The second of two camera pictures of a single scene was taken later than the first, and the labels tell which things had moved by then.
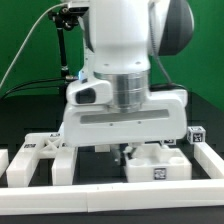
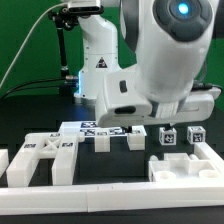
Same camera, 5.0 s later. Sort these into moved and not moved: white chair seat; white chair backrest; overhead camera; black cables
Moved: white chair seat
Not moved: white chair backrest; overhead camera; black cables
